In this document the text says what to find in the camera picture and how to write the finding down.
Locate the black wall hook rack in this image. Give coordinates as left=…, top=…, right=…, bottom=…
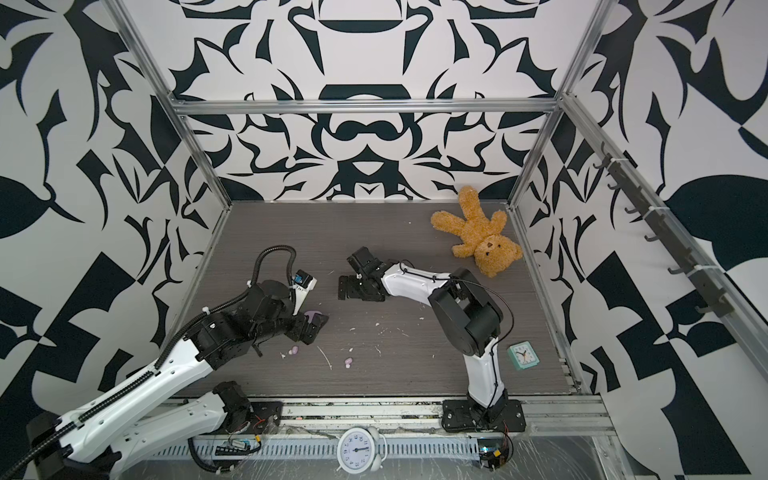
left=598, top=152, right=734, bottom=318

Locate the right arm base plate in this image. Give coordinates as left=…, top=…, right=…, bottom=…
left=441, top=397, right=527, bottom=433

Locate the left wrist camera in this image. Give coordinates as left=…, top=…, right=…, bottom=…
left=292, top=269, right=317, bottom=315

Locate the white analog clock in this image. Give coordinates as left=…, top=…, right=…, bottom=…
left=336, top=427, right=388, bottom=475

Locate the aluminium frame back bar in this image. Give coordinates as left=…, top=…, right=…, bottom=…
left=171, top=98, right=557, bottom=115

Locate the aluminium front rail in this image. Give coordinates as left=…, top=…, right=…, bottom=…
left=251, top=395, right=616, bottom=438

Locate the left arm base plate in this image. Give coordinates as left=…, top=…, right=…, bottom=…
left=248, top=401, right=284, bottom=434

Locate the circuit board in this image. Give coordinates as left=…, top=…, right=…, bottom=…
left=215, top=436, right=262, bottom=456
left=478, top=437, right=514, bottom=470

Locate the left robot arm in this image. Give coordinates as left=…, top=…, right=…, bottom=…
left=2, top=245, right=328, bottom=479

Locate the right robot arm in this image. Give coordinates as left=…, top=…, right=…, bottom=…
left=338, top=247, right=506, bottom=416

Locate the teal small box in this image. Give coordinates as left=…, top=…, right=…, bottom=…
left=507, top=341, right=540, bottom=371

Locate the white slotted cable duct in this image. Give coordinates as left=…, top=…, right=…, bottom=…
left=149, top=436, right=499, bottom=462

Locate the right circuit board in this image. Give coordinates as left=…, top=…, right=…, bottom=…
left=478, top=437, right=514, bottom=470

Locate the left circuit board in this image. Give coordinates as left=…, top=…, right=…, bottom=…
left=215, top=436, right=262, bottom=456

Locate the brown teddy bear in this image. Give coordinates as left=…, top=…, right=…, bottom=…
left=430, top=186, right=523, bottom=278

